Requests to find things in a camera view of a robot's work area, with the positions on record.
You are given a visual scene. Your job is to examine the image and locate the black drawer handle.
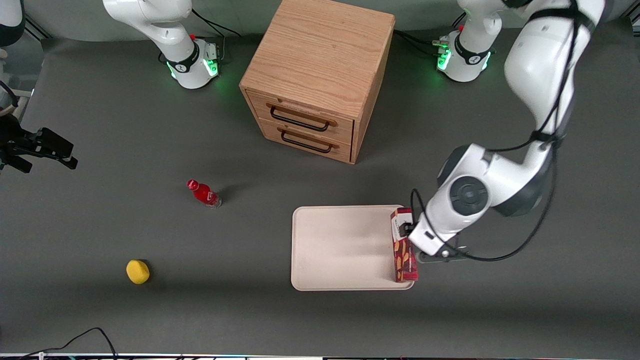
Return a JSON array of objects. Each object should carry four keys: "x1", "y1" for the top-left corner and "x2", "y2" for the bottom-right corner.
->
[
  {"x1": 278, "y1": 127, "x2": 340, "y2": 154},
  {"x1": 266, "y1": 102, "x2": 338, "y2": 133}
]

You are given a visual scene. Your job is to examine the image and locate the dark left wrist camera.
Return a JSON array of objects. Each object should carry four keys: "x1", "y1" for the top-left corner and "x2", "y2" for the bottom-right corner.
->
[{"x1": 414, "y1": 243, "x2": 471, "y2": 265}]

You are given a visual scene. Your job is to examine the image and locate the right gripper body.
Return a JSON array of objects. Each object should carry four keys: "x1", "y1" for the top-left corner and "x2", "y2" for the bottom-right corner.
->
[{"x1": 0, "y1": 115, "x2": 37, "y2": 157}]

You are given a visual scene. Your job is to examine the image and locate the black base cables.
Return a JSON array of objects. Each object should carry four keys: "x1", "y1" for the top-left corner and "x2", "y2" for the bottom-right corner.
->
[
  {"x1": 394, "y1": 15, "x2": 468, "y2": 58},
  {"x1": 159, "y1": 7, "x2": 242, "y2": 65}
]

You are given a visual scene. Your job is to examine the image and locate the wooden drawer cabinet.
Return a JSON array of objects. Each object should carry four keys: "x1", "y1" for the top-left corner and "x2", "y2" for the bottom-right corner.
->
[{"x1": 239, "y1": 0, "x2": 396, "y2": 165}]

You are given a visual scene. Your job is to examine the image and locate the red drink bottle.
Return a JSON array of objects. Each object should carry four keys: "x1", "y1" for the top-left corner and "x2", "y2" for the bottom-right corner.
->
[{"x1": 186, "y1": 179, "x2": 222, "y2": 209}]

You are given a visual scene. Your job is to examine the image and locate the beige plastic tray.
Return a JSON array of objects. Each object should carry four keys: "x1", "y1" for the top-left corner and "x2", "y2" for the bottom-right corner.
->
[{"x1": 290, "y1": 204, "x2": 416, "y2": 292}]

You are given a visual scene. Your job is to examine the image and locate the thin black table cable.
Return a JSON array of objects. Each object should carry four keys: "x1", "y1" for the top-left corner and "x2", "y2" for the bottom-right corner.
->
[{"x1": 20, "y1": 327, "x2": 119, "y2": 360}]

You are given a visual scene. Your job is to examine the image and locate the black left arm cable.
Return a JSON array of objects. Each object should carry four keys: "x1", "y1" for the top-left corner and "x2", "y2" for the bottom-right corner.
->
[{"x1": 410, "y1": 0, "x2": 583, "y2": 263}]

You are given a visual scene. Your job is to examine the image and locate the yellow lemon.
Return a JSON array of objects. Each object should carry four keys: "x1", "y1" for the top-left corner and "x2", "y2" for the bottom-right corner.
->
[{"x1": 125, "y1": 259, "x2": 151, "y2": 285}]

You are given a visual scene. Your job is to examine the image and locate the black right base cables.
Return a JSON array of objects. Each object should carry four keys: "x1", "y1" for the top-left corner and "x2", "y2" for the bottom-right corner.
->
[{"x1": 159, "y1": 7, "x2": 242, "y2": 65}]

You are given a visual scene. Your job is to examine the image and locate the red cookie box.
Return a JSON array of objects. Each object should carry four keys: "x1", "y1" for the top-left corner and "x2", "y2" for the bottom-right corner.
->
[{"x1": 389, "y1": 207, "x2": 420, "y2": 284}]

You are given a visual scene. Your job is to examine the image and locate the black left base cables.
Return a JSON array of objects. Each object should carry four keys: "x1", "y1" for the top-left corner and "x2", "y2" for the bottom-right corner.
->
[{"x1": 394, "y1": 15, "x2": 468, "y2": 58}]

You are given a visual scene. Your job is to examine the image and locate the wooden drawer front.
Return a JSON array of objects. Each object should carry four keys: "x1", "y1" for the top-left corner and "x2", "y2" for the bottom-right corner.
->
[
  {"x1": 259, "y1": 118, "x2": 354, "y2": 164},
  {"x1": 246, "y1": 90, "x2": 356, "y2": 146}
]

